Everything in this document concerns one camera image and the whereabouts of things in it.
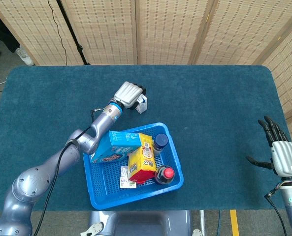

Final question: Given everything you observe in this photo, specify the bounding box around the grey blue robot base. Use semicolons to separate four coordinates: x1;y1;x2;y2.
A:
80;210;203;236

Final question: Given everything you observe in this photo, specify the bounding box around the white yogurt bottle blue cap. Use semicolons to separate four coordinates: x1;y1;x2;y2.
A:
152;133;168;157

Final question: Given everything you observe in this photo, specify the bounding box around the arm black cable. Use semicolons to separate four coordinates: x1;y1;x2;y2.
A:
33;107;104;236
263;184;288;236

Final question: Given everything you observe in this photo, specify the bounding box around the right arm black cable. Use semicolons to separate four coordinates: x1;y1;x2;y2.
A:
263;184;288;236

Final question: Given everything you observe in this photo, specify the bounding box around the yellow floor tape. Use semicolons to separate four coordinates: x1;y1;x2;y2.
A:
229;209;240;236

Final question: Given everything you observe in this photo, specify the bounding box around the white metal pole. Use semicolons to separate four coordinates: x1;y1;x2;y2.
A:
199;210;206;236

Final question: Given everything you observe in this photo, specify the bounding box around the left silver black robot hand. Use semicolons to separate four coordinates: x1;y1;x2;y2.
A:
113;81;147;110

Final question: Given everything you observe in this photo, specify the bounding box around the white shoe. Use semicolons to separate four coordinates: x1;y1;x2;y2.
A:
14;46;35;66

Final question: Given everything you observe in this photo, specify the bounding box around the teal table cloth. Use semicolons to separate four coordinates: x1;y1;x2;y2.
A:
0;64;292;212

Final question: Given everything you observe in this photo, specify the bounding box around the small purple white carton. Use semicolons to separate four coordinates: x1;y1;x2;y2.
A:
120;166;137;189

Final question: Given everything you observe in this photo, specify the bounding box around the thin black hanging cable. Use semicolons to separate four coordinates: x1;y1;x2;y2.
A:
47;0;67;66

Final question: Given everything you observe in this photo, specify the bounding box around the blue plastic mesh basket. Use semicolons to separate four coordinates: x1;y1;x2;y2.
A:
82;122;185;210

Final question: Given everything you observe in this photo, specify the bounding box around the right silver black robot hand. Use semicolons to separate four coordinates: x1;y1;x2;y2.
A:
246;116;292;177

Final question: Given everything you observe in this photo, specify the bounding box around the white blue milk carton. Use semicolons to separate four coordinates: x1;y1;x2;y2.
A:
133;94;148;114

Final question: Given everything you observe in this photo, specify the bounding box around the bamboo folding screen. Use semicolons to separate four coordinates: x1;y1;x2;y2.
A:
0;0;292;66
253;21;292;158

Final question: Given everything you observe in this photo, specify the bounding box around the cola bottle red cap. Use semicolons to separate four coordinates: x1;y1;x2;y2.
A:
154;166;175;185

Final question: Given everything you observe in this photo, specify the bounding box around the yellow red snack bag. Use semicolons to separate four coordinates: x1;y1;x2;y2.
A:
128;132;159;185

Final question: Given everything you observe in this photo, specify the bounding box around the black tripod pole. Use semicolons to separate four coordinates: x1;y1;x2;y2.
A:
56;0;91;65

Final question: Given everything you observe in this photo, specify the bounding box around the blue cookie box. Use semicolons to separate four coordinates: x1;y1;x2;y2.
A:
90;130;143;164

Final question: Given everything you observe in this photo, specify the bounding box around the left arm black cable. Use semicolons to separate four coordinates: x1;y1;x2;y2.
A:
33;107;104;236

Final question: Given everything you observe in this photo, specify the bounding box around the person dark trouser leg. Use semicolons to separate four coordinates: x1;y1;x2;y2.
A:
0;4;20;54

